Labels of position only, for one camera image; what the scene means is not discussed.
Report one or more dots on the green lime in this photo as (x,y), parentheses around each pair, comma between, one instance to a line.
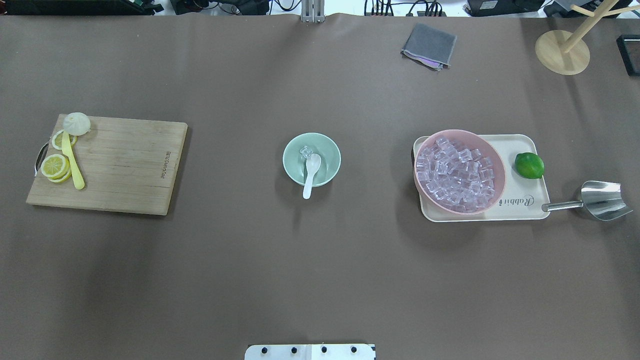
(529,165)

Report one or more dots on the metal ice scoop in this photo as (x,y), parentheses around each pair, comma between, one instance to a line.
(601,200)

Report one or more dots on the single clear ice cube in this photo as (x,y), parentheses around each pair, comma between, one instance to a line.
(305,152)

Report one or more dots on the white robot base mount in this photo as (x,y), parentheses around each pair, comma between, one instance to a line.
(318,351)

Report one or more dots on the mint green bowl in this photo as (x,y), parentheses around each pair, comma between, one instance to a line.
(295,166)

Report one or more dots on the wooden cup rack stand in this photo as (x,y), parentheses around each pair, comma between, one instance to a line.
(564,52)

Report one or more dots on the white ceramic spoon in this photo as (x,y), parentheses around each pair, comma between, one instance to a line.
(312,165)

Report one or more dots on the pink bowl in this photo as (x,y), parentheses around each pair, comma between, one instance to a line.
(471,140)

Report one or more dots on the cream rectangular tray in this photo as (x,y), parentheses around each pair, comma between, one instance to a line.
(522,198)

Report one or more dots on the wooden cutting board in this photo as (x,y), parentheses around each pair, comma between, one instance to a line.
(127,165)

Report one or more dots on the black framed mat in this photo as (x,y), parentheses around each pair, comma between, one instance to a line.
(629,48)

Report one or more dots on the pile of clear ice cubes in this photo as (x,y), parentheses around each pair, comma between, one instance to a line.
(457,177)

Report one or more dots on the aluminium frame post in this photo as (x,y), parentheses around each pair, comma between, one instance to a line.
(313,11)

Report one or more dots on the grey and purple cloths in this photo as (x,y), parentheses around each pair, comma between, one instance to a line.
(429,46)

